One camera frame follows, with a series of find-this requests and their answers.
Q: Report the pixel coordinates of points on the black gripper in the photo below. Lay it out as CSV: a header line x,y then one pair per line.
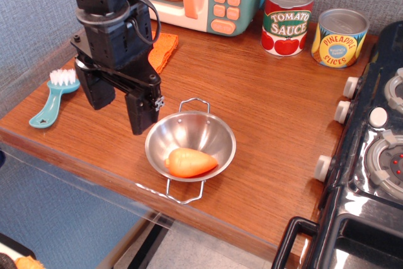
x,y
113,54

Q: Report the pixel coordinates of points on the orange towel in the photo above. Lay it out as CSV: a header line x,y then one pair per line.
x,y
162,51

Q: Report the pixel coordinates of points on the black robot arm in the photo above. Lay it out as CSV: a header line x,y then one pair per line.
x,y
113,54

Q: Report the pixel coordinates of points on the teal dish brush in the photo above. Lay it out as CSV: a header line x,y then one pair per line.
x,y
62,81

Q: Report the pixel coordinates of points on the orange toy carrot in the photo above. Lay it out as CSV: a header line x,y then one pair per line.
x,y
187,163

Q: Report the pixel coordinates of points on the tomato sauce can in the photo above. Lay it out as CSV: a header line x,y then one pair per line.
x,y
285,25

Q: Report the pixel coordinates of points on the orange fuzzy object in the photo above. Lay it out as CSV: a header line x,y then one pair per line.
x,y
27,262

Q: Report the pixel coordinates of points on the white stove knob front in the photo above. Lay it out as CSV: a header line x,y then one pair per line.
x,y
322,167

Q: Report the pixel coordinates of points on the white stove knob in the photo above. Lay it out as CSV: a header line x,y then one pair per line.
x,y
341,112
322,167
350,87

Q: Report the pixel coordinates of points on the white stove knob middle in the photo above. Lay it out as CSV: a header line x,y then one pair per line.
x,y
341,112

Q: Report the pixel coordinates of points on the pineapple slices can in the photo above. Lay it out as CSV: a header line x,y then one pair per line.
x,y
339,37

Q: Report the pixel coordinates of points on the white stove knob rear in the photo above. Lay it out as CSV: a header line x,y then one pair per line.
x,y
350,87

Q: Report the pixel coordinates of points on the black toy stove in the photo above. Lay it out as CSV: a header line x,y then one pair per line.
x,y
360,210

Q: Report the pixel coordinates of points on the steel bowl with handles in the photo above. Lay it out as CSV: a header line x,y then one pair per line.
x,y
193,127

